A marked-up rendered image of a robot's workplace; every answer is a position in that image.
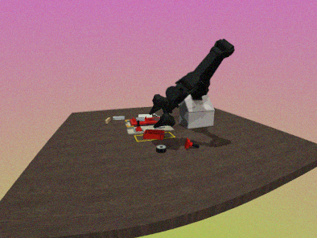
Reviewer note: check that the small black toy wheel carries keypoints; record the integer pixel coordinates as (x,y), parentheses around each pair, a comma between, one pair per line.
(161,149)

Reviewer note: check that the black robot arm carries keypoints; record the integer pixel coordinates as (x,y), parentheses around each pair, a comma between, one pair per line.
(196,83)

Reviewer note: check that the tan rectangular block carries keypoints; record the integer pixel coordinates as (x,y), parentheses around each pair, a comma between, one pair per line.
(107,120)

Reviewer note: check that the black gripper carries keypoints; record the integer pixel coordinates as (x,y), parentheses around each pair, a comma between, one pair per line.
(166,118)

